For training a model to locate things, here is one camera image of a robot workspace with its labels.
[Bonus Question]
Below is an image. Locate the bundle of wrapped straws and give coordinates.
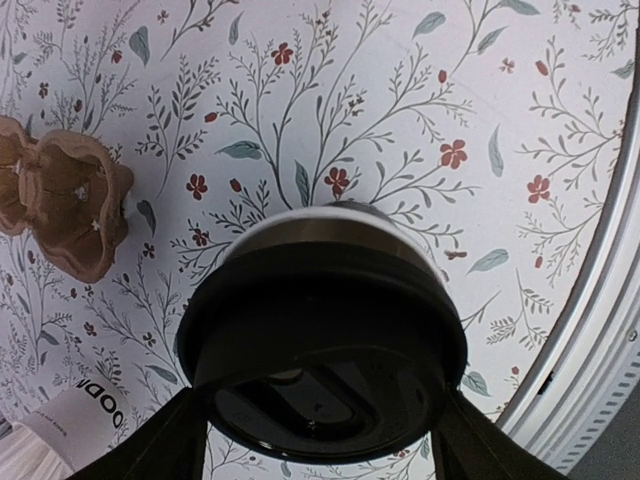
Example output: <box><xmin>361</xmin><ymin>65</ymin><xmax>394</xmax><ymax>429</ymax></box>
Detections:
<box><xmin>1</xmin><ymin>424</ymin><xmax>73</xmax><ymax>480</ymax></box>

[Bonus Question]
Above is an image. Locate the floral table mat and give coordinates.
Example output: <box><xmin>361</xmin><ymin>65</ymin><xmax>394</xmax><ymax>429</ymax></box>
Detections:
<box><xmin>1</xmin><ymin>1</ymin><xmax>639</xmax><ymax>441</ymax></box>

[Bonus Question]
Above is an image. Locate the black white paper cup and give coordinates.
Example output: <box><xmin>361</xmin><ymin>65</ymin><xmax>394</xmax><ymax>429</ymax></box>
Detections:
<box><xmin>223</xmin><ymin>201</ymin><xmax>448</xmax><ymax>287</ymax></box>

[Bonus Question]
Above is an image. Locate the white cup holding straws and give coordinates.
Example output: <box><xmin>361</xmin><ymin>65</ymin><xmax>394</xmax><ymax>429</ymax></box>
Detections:
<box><xmin>17</xmin><ymin>376</ymin><xmax>130</xmax><ymax>472</ymax></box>

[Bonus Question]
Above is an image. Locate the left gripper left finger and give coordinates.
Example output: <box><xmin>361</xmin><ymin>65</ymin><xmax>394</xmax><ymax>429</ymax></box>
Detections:
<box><xmin>74</xmin><ymin>388</ymin><xmax>207</xmax><ymax>480</ymax></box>

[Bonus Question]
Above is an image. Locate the black plastic cup lid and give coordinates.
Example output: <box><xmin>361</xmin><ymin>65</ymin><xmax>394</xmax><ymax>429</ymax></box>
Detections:
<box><xmin>176</xmin><ymin>244</ymin><xmax>467</xmax><ymax>464</ymax></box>

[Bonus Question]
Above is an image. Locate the brown cardboard cup carrier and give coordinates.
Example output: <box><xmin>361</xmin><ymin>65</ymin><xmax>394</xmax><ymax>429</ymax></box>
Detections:
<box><xmin>1</xmin><ymin>116</ymin><xmax>134</xmax><ymax>284</ymax></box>

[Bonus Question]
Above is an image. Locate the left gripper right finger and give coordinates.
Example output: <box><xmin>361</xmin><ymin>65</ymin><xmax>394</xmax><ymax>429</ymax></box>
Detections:
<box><xmin>432</xmin><ymin>386</ymin><xmax>565</xmax><ymax>480</ymax></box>

